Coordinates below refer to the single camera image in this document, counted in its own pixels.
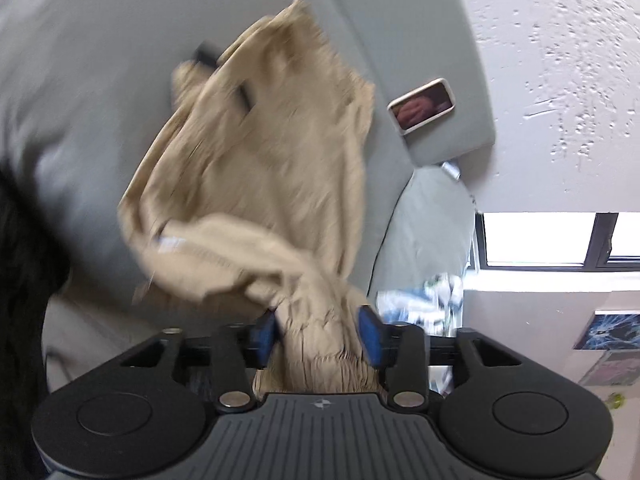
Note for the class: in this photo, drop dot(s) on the smartphone in cream case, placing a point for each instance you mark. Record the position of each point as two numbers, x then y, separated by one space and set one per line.
422 106

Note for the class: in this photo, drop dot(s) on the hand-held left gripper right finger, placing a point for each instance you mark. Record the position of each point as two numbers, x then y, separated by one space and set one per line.
371 335

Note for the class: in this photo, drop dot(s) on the black framed window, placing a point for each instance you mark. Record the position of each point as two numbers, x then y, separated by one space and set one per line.
540 240

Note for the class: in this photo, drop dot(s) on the tan pants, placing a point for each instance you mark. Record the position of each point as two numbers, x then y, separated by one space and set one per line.
270 170

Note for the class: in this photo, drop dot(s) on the grey sofa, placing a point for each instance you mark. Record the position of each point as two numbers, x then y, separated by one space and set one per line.
75 85

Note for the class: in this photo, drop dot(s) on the blue black wall poster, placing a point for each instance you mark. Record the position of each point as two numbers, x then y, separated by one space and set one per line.
612 330

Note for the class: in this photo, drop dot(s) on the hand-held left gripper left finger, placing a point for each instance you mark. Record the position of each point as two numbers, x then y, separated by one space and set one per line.
262 340

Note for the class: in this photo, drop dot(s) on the pale pink wall poster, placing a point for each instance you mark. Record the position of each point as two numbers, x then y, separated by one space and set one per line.
615 367

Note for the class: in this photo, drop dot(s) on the grey sofa side cushion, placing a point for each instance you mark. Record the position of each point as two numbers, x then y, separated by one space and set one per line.
425 235

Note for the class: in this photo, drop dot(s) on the glass side table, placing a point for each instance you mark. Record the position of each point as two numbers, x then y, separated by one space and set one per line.
425 305

